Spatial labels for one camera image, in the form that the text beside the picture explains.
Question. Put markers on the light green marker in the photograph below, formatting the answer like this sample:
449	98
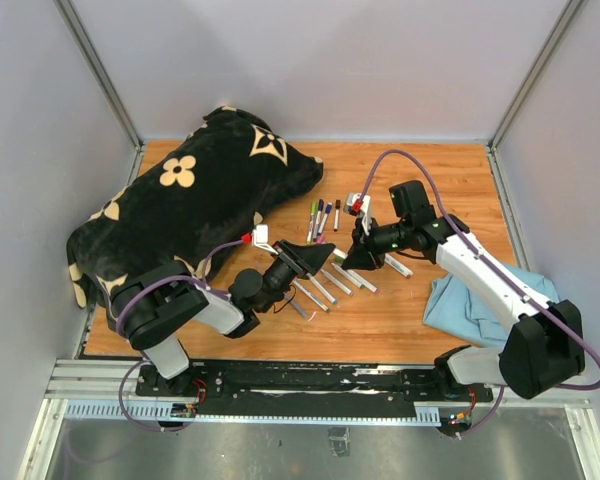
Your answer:
310	230

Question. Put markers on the magenta cap marker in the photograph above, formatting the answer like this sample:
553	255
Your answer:
398	266

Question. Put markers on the light blue cloth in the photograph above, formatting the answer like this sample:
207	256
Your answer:
452	308

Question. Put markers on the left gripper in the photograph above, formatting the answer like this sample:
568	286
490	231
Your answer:
304	259

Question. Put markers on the black cap whiteboard marker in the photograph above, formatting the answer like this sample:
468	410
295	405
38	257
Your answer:
336	211

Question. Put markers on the blue cap whiteboard marker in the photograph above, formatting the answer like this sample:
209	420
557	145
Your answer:
324	218

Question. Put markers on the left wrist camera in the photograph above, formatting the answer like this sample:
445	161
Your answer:
260	238

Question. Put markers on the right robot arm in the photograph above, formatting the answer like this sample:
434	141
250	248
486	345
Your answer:
542	348

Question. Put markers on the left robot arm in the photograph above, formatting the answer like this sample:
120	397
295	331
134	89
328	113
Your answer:
149	309

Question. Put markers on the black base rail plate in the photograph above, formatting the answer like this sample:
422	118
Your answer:
306	383

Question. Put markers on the dark blue marker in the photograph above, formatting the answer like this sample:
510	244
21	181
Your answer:
317	219

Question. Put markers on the green cap white marker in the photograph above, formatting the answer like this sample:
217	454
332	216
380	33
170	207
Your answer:
347	275

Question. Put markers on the purple marker grey body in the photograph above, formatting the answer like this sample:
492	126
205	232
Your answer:
298	309

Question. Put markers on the slotted cable duct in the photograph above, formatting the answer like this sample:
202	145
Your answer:
370	411

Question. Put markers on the pink cap marker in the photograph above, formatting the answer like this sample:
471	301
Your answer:
367	284

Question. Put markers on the lavender cap marker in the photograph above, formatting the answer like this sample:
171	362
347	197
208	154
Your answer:
337	282

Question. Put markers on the black floral plush blanket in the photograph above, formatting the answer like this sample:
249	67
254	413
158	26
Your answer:
221	182

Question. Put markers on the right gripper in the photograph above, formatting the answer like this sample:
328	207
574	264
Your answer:
362	253

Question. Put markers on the light blue marker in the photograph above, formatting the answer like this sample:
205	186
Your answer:
323	290

